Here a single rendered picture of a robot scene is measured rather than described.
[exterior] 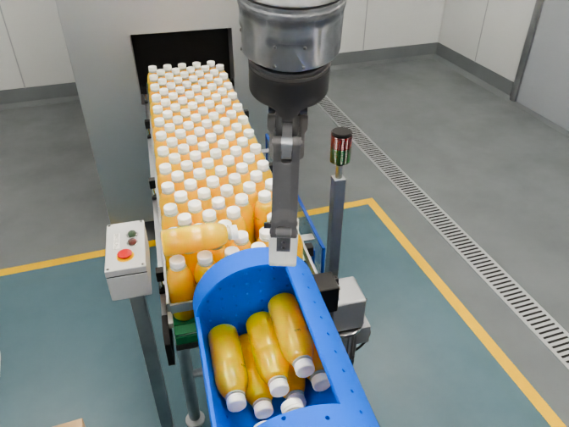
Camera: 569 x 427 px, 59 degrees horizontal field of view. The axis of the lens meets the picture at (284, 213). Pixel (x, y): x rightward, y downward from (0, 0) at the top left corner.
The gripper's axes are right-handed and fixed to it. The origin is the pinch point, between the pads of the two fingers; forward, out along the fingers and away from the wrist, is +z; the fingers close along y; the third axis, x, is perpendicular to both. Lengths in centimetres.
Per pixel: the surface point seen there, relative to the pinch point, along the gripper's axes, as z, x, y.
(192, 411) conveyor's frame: 159, -35, -46
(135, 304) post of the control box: 77, -41, -40
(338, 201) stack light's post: 69, 17, -76
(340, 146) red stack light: 49, 16, -78
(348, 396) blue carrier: 37.1, 11.4, 4.4
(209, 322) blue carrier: 60, -17, -23
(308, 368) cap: 48.5, 5.7, -6.6
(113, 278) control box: 58, -42, -34
